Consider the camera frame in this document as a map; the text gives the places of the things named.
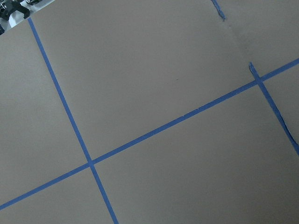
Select black folded tripod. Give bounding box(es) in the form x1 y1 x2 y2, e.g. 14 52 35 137
0 0 30 21

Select brown paper table cover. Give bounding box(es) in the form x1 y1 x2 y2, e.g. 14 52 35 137
0 0 299 224

